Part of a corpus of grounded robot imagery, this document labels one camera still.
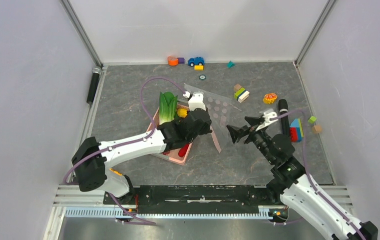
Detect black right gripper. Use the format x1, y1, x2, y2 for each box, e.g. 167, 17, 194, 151
225, 116, 275, 164

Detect clear dotted zip top bag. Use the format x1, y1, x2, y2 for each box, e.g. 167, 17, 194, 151
184, 83, 231, 153

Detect green toy bok choy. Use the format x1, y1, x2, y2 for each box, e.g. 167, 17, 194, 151
159, 91, 178, 125

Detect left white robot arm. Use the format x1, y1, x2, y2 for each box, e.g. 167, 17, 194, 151
72, 108, 212, 204

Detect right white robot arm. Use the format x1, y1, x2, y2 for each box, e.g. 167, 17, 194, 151
226, 112, 378, 240

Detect yellow toy squash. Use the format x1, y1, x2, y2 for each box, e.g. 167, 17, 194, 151
176, 108, 188, 118

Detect green white stacked toy bricks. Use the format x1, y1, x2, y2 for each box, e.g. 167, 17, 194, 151
233, 84, 250, 103

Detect red toy chili pepper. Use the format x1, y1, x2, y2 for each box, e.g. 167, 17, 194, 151
178, 143, 190, 158

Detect yellow butterfly toy brick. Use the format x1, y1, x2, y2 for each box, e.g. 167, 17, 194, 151
263, 93, 278, 105

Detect pink perforated plastic basket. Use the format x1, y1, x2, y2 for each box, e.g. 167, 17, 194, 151
146, 101, 192, 166

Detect black toy microphone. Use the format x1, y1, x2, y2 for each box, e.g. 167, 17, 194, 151
278, 98, 291, 136

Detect red blue toy brick house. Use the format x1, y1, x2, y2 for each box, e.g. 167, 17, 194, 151
290, 118, 304, 143

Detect yellow toy block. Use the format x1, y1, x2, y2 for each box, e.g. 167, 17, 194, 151
194, 65, 204, 71

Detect blue toy car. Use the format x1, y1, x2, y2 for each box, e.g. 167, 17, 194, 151
187, 56, 205, 67

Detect teal toy triangle block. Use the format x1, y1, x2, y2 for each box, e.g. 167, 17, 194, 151
227, 61, 235, 68

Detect purple toy block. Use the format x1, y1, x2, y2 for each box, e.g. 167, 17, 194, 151
177, 57, 185, 64

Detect orange toy block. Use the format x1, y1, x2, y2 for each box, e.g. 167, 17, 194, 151
167, 56, 179, 66

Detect small green cube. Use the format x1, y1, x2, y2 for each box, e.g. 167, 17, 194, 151
308, 116, 317, 124

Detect small wooden cube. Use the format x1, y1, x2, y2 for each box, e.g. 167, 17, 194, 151
312, 124, 323, 134

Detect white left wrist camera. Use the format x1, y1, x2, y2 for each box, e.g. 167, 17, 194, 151
188, 92, 206, 111

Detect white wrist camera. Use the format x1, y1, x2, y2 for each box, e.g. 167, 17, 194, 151
188, 92, 206, 111
255, 108, 278, 131

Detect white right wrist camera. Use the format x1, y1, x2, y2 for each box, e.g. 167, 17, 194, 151
255, 108, 278, 131

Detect black silver microphone on rail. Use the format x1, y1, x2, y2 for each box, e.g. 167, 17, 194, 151
86, 66, 102, 104

